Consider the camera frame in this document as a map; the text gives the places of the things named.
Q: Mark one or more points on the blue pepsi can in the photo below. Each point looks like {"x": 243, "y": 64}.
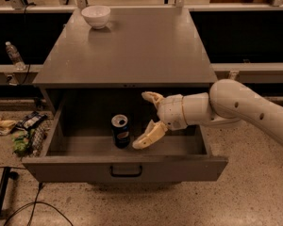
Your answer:
{"x": 120, "y": 131}

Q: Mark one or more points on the clear plastic water bottle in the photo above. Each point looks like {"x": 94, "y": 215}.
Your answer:
{"x": 15, "y": 56}

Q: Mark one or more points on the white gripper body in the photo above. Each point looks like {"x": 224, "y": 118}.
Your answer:
{"x": 171, "y": 111}

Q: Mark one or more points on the green snack bag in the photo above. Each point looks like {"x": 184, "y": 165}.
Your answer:
{"x": 22, "y": 143}

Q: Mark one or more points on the yellow snack bag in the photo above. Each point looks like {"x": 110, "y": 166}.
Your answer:
{"x": 6, "y": 126}

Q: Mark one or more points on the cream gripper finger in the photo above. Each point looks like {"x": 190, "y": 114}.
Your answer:
{"x": 153, "y": 133}
{"x": 152, "y": 97}

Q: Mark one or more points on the white ceramic bowl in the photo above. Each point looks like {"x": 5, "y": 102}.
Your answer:
{"x": 96, "y": 16}

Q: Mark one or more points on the grey metal cabinet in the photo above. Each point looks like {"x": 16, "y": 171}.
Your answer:
{"x": 104, "y": 71}

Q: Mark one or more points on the black metal stand leg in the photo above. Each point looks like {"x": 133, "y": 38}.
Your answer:
{"x": 3, "y": 185}

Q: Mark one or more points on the checkered snack bag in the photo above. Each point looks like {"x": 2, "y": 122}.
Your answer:
{"x": 39, "y": 134}

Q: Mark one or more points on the grey open top drawer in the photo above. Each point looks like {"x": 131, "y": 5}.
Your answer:
{"x": 80, "y": 147}

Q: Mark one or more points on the black drawer handle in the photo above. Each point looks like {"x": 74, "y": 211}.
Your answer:
{"x": 125, "y": 171}

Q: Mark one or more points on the blue snack bag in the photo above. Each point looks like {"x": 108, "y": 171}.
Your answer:
{"x": 31, "y": 121}

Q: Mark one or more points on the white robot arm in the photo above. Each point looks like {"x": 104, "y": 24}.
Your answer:
{"x": 226, "y": 103}

